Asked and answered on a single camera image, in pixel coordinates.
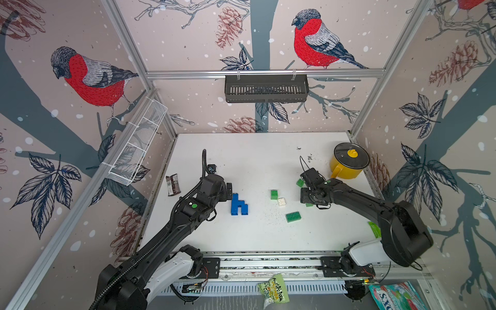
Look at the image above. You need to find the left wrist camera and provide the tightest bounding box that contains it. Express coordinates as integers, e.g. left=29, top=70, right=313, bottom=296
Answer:
left=206, top=164, right=218, bottom=174

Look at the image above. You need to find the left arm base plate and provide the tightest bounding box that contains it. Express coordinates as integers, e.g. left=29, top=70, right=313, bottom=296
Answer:
left=195, top=257, right=220, bottom=280

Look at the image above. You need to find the brown snack wrapper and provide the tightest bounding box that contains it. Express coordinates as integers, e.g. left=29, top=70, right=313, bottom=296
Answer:
left=166, top=174, right=181, bottom=196

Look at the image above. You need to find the colourful tissue packet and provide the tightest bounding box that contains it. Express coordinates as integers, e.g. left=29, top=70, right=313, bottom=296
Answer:
left=369, top=282, right=428, bottom=310

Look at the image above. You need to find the green snack packet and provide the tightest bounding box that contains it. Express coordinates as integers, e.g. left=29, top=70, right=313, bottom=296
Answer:
left=257, top=274, right=290, bottom=309

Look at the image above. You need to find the green long lego brick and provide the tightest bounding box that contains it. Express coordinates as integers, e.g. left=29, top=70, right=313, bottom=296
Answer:
left=285, top=212, right=302, bottom=223

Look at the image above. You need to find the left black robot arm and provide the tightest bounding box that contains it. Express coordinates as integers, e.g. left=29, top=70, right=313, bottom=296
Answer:
left=90, top=174, right=233, bottom=309

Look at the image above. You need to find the blue long lego brick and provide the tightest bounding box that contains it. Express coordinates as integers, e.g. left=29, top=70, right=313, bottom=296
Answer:
left=231, top=193, right=249, bottom=216

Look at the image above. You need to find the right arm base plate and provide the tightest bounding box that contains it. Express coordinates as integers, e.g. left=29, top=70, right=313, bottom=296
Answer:
left=319, top=256, right=376, bottom=278

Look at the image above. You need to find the green candy wrapper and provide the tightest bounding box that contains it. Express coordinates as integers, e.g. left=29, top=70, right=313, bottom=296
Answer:
left=368, top=222, right=382, bottom=238

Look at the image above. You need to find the yellow pot with lid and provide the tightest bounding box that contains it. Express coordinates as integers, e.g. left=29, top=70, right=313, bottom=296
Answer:
left=329, top=142, right=370, bottom=180

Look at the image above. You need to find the white wire mesh shelf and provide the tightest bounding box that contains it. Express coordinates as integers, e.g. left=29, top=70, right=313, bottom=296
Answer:
left=106, top=98, right=167, bottom=186

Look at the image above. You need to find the white small lego brick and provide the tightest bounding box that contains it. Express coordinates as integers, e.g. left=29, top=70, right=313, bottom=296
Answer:
left=277, top=198, right=286, bottom=207

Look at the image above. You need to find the black hanging wire basket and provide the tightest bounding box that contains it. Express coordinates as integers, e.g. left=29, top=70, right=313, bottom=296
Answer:
left=224, top=74, right=309, bottom=103

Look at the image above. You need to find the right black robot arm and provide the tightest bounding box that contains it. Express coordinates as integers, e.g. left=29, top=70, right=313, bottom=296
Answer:
left=300, top=168, right=433, bottom=273

